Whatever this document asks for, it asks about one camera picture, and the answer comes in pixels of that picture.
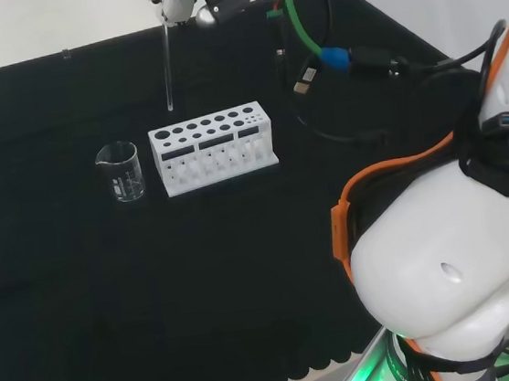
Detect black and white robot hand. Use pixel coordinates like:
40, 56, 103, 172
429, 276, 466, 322
143, 0, 219, 35

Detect black bench cloth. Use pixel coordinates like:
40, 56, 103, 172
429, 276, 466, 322
0, 0, 509, 381

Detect black arm strap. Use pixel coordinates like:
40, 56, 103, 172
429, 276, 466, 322
456, 150, 509, 215

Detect red wires with green plug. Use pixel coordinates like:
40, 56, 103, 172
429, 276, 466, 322
263, 0, 286, 22

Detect white test tube rack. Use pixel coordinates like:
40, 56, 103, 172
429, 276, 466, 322
144, 99, 283, 200

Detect green cable with blue connector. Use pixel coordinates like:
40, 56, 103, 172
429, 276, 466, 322
280, 0, 355, 79

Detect clear glass beaker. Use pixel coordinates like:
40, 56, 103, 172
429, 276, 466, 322
92, 138, 148, 206

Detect black cable with extension connector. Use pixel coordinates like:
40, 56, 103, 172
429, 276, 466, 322
345, 17, 509, 87

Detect black cable with silver plug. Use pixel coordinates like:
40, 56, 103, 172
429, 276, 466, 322
268, 0, 390, 152

